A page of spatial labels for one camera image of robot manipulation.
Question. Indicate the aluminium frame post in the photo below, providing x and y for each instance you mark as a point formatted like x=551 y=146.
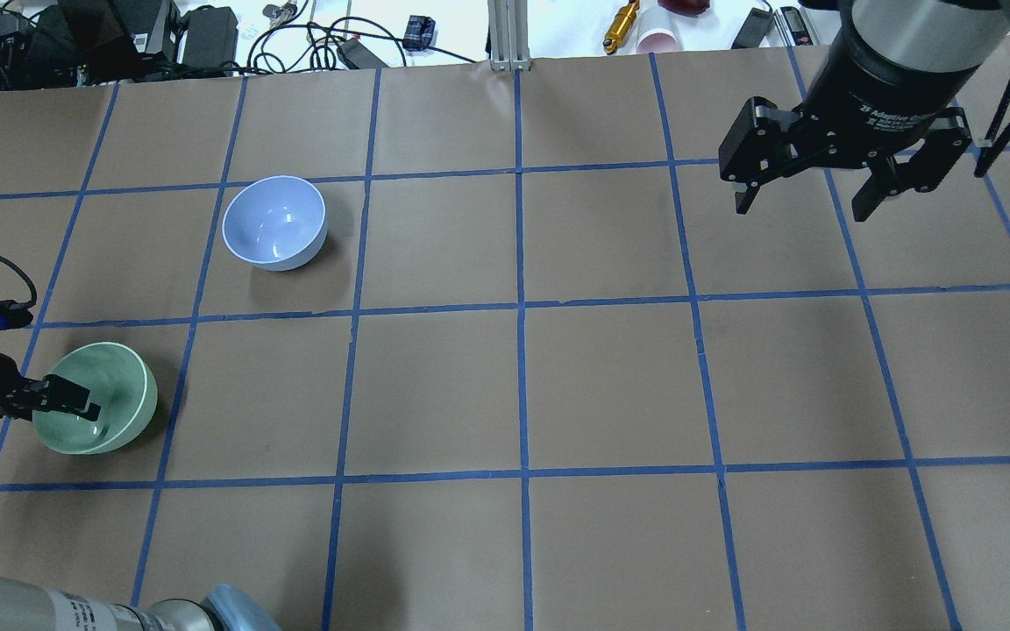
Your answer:
x=508 y=28

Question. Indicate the black power adapter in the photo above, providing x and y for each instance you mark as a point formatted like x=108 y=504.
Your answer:
x=210 y=36

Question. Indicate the silver robot arm near bowls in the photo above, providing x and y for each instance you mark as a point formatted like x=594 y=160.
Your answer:
x=25 y=606

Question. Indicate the green ceramic bowl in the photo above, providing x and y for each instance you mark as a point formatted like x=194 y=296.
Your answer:
x=120 y=381

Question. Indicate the blue ceramic bowl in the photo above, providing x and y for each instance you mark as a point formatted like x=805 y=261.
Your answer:
x=277 y=224

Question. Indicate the pink plastic cup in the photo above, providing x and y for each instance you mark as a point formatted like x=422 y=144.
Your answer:
x=657 y=39

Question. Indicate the black idle gripper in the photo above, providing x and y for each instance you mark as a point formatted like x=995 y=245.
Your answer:
x=873 y=96

